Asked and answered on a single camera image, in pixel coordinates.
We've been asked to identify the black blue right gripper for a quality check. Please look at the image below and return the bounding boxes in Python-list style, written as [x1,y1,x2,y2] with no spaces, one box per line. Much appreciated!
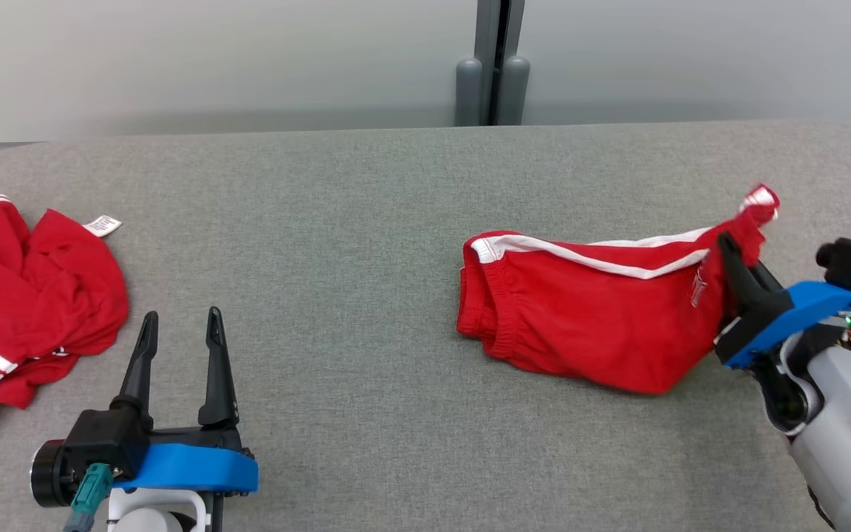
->
[714,233,851,369]

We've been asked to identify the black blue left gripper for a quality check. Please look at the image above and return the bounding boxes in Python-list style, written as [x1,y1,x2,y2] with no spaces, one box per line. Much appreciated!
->
[30,307,259,508]

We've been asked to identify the red Bulls 23 jersey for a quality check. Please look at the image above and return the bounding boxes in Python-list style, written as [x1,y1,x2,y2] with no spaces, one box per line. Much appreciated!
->
[0,194,130,429]

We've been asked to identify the red shorts white side stripe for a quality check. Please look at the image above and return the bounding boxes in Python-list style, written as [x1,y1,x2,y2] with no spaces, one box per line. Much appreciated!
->
[457,185,780,395]

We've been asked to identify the teal left camera cable plug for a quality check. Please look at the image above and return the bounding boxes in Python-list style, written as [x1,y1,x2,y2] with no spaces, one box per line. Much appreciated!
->
[63,463,115,532]

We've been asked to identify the grey metal partition post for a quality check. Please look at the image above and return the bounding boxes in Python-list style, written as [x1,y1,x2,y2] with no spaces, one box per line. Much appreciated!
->
[454,0,532,127]

